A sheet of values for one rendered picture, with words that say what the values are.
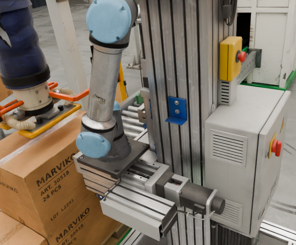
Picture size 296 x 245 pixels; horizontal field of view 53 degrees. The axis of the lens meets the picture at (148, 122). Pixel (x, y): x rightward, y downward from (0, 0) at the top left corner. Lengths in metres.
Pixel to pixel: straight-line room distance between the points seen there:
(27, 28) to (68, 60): 1.63
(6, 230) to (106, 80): 1.18
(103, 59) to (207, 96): 0.38
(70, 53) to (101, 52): 2.15
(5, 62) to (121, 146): 0.66
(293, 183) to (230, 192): 1.59
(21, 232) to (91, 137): 0.93
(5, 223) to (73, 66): 1.69
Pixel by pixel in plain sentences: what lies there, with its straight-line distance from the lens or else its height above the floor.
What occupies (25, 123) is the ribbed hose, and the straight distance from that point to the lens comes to 1.50.
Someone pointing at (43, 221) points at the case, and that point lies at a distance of 1.64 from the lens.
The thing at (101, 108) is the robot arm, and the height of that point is 1.34.
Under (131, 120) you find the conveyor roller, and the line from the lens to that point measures 2.50.
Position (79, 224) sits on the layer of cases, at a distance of 1.86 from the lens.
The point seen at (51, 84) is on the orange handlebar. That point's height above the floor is 1.18.
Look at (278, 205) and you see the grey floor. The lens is 2.52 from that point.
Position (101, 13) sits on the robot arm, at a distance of 0.84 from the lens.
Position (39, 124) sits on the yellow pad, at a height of 1.08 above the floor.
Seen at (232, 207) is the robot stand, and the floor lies 0.88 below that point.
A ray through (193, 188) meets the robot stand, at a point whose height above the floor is 0.99.
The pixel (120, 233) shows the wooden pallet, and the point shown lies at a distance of 2.25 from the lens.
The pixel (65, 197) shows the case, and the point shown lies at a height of 0.68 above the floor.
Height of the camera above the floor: 1.76
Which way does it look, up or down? 30 degrees down
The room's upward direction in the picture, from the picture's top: 7 degrees counter-clockwise
